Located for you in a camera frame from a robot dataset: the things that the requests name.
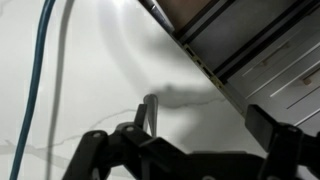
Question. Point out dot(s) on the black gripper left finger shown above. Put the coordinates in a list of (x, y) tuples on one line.
[(90, 153)]

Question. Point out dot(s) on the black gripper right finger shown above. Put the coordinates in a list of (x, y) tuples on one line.
[(283, 150)]

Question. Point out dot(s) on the silver fork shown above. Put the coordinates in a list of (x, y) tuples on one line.
[(151, 113)]

